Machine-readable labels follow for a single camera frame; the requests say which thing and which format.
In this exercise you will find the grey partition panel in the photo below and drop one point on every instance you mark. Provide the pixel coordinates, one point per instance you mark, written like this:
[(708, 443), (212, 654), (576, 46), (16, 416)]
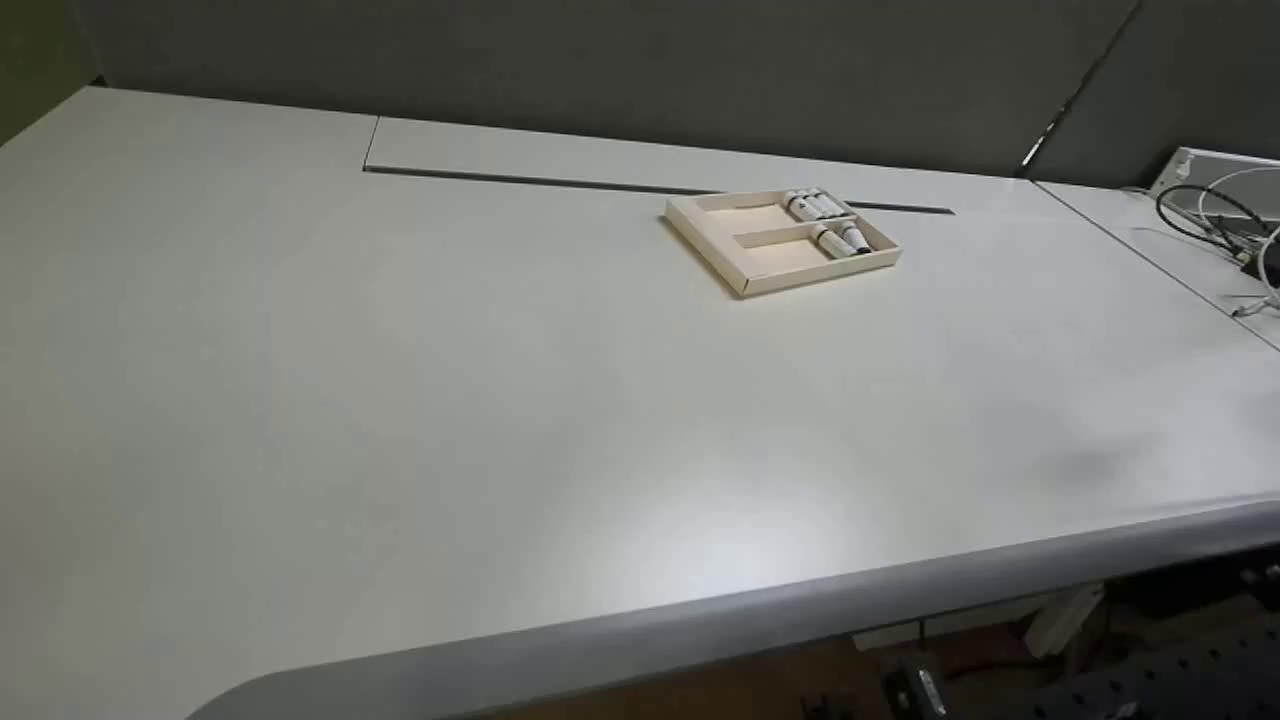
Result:
[(1066, 91)]

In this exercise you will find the green-banded white bottle left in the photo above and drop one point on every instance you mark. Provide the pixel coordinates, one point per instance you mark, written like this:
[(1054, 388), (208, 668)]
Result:
[(837, 242)]

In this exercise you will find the light wooden tray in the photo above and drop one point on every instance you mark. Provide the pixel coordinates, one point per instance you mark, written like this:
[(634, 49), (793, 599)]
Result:
[(754, 247)]

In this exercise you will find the grey table cable flap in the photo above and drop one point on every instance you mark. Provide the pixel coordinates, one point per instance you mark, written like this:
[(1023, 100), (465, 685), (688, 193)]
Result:
[(501, 167)]

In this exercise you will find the blue-banded white bottle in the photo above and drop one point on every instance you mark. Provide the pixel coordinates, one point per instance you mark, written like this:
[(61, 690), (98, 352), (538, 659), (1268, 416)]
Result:
[(813, 207)]

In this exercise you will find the black device under table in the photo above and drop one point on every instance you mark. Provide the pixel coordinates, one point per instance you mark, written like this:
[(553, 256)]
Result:
[(919, 692)]

